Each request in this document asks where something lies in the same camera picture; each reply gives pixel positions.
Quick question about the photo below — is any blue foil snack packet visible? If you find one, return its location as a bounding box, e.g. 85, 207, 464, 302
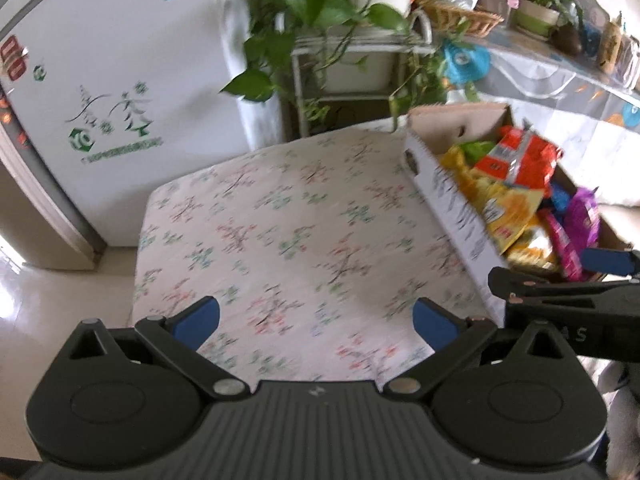
547, 182, 576, 213

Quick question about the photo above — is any dark brown plant pot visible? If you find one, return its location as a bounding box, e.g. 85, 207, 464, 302
552, 20, 583, 56

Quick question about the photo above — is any blue plastic object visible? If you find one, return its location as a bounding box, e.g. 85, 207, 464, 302
440, 40, 492, 86

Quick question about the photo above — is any white refrigerator with green print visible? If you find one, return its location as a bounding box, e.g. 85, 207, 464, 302
0, 0, 251, 273

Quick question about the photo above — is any floral tablecloth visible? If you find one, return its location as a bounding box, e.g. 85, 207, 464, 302
132, 120, 506, 386

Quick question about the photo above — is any red snack packet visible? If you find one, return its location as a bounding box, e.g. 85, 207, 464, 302
475, 126, 563, 196

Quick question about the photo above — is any pink snack packet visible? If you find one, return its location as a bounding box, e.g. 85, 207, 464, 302
537, 207, 583, 281

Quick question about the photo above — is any yellow waffle snack packet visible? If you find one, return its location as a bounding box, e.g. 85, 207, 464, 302
502, 227, 560, 271

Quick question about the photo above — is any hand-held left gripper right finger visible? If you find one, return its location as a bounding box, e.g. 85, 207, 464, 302
381, 296, 570, 403

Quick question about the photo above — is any white metal plant stand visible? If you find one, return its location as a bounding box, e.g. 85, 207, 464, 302
290, 10, 436, 138

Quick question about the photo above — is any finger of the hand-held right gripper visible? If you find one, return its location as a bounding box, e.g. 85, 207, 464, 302
582, 247, 640, 278
487, 266, 640, 311

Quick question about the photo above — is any purple snack packet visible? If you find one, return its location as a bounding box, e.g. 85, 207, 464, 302
565, 187, 601, 261

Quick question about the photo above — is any grey patterned table cover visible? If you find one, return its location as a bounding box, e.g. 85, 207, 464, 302
435, 30, 640, 206

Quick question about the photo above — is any large orange snack bag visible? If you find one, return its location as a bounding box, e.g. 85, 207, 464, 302
440, 146, 546, 256

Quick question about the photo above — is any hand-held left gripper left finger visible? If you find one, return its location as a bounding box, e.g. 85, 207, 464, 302
64, 296, 253, 403

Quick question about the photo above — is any wicker basket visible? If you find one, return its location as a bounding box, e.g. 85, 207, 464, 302
417, 0, 505, 38

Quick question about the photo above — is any white cardboard box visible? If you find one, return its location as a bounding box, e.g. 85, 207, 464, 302
402, 102, 633, 321

